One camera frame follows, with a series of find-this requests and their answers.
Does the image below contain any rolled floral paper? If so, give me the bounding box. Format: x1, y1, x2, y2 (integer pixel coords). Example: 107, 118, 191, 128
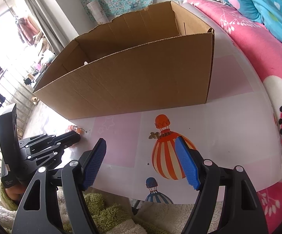
87, 0, 109, 24

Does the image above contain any white fluffy blanket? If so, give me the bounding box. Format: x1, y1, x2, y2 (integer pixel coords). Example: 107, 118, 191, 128
0, 194, 225, 234

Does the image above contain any gold butterfly charm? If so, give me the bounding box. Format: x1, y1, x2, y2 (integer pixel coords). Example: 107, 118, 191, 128
148, 132, 160, 139

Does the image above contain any left hand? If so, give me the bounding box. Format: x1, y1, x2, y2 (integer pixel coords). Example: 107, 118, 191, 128
5, 184, 26, 202

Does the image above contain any pink floral bedsheet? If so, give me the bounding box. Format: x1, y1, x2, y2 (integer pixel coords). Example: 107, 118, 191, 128
184, 0, 282, 233

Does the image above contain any brown cardboard box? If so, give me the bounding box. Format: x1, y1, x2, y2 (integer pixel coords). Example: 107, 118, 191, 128
34, 2, 214, 120

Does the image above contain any green fluffy cloth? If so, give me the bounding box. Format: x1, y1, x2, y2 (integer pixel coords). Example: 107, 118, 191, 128
0, 184, 167, 233

